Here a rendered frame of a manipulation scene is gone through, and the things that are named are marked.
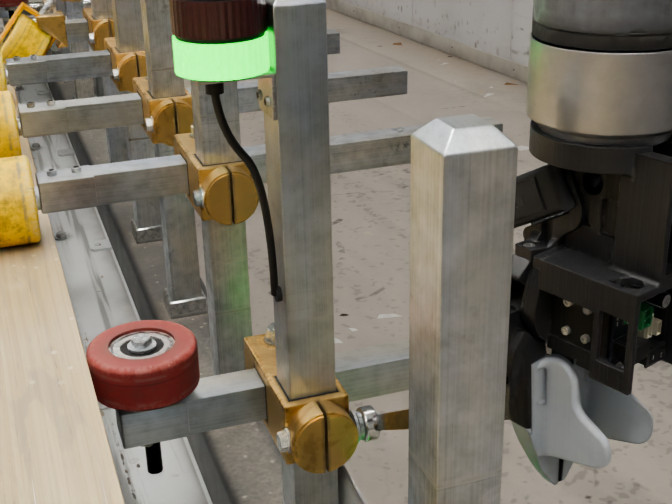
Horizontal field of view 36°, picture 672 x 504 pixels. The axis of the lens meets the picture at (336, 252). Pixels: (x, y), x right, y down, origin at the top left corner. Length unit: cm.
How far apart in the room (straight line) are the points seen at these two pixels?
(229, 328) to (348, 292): 193
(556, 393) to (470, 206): 15
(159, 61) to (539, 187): 71
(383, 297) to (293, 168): 222
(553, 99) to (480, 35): 500
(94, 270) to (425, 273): 118
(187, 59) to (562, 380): 29
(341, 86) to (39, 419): 69
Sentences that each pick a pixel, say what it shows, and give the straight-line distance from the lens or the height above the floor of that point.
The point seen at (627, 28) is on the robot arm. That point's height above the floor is 117.
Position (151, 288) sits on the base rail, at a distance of 135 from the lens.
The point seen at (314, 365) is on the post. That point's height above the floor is 90.
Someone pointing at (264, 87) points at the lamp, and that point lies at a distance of 68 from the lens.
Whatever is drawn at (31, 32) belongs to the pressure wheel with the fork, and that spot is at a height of 95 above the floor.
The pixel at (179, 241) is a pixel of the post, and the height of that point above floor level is 80.
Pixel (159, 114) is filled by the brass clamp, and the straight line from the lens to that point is 115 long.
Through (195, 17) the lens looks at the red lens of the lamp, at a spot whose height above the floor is 115.
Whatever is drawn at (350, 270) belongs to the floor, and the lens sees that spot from 306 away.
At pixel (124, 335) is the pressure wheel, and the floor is 91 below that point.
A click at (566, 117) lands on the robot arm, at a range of 48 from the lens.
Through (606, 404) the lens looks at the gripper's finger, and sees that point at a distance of 59.
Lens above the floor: 127
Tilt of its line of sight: 23 degrees down
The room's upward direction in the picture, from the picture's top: 1 degrees counter-clockwise
